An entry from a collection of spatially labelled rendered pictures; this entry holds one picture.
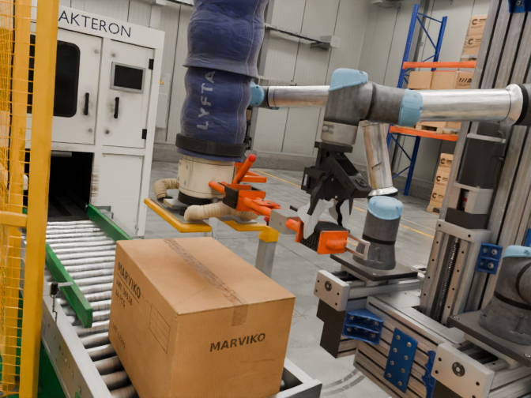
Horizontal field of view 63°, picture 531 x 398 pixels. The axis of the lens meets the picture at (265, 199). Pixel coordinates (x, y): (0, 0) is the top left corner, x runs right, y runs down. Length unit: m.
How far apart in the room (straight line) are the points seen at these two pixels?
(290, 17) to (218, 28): 10.69
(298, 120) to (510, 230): 10.94
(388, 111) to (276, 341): 0.83
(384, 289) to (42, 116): 1.31
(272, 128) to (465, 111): 10.73
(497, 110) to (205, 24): 0.80
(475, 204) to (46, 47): 1.44
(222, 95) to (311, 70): 11.08
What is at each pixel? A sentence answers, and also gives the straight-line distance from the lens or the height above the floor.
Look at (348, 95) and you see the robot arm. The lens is 0.92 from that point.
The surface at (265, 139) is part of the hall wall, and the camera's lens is 11.68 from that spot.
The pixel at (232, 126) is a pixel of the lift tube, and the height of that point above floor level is 1.44.
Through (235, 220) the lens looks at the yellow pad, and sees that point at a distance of 1.40.
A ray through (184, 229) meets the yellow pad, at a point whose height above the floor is 1.14.
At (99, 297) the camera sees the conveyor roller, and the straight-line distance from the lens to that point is 2.23.
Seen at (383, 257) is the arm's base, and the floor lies 1.08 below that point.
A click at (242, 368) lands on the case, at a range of 1.43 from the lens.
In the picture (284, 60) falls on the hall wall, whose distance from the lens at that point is 11.86.
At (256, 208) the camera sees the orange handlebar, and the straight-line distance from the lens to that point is 1.13.
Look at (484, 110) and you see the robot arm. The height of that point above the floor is 1.58.
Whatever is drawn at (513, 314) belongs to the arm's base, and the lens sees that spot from 1.29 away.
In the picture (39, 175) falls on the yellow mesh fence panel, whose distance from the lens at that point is 1.70.
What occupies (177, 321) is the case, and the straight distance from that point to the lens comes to 1.23.
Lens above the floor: 1.50
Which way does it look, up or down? 11 degrees down
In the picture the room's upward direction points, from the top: 9 degrees clockwise
